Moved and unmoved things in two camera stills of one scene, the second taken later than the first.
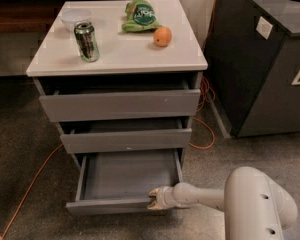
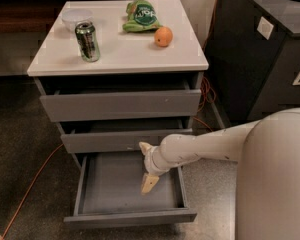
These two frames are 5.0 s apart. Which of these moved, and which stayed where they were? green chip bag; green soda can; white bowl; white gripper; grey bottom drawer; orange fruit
Moved: white gripper; grey bottom drawer
Stayed: green chip bag; green soda can; orange fruit; white bowl
